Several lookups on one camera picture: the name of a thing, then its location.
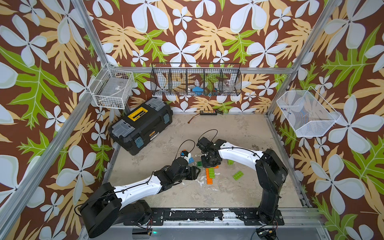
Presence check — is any orange lego brick long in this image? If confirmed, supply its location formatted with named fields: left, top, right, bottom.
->
left=206, top=168, right=213, bottom=185

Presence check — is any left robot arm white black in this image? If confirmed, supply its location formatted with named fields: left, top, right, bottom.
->
left=79, top=157, right=201, bottom=238

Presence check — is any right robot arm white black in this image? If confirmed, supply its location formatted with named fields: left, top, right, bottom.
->
left=197, top=137, right=288, bottom=225

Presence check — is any black power strip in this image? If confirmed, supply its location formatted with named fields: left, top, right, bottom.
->
left=200, top=110, right=218, bottom=116

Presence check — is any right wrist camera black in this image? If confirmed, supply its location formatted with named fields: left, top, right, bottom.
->
left=197, top=137, right=213, bottom=154

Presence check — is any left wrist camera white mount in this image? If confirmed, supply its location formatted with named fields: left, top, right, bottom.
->
left=181, top=150, right=193, bottom=163

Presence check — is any black toolbox yellow handle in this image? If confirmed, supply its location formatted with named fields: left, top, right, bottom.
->
left=109, top=98, right=173, bottom=156

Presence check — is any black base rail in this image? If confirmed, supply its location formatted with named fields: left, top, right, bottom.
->
left=122, top=206, right=286, bottom=226

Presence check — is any black wire basket centre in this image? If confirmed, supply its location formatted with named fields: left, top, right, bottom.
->
left=150, top=63, right=243, bottom=97

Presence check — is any white wire basket left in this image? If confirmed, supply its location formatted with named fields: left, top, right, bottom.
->
left=90, top=64, right=135, bottom=110

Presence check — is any white wire basket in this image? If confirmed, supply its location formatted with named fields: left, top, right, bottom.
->
left=277, top=87, right=341, bottom=138
left=90, top=64, right=135, bottom=110

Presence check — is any white wire basket right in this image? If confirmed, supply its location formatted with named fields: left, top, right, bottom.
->
left=277, top=87, right=341, bottom=138

